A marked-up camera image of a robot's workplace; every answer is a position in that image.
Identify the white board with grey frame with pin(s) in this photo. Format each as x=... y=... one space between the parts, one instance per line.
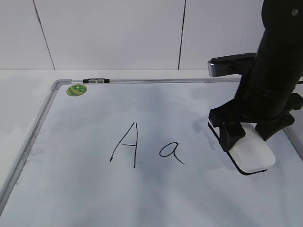
x=142 y=155

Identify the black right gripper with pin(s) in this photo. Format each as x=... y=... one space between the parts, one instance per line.
x=264 y=96

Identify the black and grey frame clip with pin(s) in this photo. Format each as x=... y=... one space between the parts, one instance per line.
x=96 y=81

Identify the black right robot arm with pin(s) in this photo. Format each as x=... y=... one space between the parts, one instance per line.
x=282 y=40

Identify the white eraser with black felt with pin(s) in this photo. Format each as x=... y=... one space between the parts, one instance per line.
x=250 y=155

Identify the round green magnet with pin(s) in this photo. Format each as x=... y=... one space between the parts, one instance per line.
x=76 y=90

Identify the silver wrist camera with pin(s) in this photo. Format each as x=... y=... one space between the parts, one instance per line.
x=233 y=64

